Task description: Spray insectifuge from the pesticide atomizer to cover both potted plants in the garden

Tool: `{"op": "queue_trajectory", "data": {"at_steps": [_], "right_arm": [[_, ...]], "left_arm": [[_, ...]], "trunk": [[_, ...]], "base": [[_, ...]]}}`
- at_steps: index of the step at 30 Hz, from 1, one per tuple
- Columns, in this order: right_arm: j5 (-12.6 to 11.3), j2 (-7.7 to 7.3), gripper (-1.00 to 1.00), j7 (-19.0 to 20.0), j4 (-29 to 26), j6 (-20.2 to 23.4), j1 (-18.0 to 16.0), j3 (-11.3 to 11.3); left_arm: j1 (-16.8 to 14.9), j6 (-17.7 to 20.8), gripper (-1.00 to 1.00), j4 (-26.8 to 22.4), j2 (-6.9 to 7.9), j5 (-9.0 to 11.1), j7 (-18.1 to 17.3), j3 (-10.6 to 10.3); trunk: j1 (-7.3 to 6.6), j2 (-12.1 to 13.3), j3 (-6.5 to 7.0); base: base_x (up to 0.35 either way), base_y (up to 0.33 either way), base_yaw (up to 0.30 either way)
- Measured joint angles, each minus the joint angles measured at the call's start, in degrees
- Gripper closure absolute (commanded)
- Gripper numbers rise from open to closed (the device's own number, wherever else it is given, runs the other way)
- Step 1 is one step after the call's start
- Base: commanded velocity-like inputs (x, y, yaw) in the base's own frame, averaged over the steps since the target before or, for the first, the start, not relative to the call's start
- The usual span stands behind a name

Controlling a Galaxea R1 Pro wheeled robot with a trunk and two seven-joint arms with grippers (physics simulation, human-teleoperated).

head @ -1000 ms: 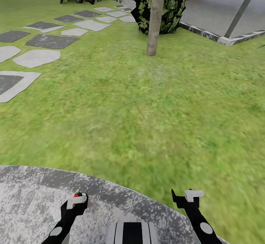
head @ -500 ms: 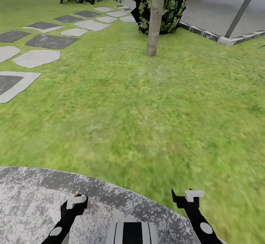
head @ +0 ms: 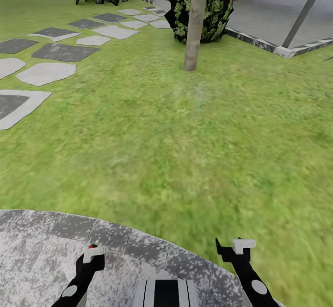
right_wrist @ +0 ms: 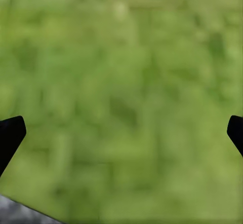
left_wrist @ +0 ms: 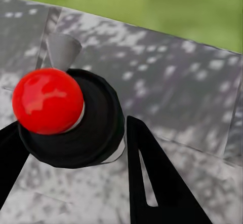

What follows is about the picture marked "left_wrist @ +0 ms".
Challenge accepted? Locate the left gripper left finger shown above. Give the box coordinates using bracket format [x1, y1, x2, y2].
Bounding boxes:
[0, 121, 30, 210]

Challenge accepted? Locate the insectifuge atomizer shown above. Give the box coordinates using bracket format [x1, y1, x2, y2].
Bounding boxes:
[12, 33, 127, 169]

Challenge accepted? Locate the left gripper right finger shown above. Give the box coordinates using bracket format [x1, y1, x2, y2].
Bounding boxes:
[126, 116, 211, 224]

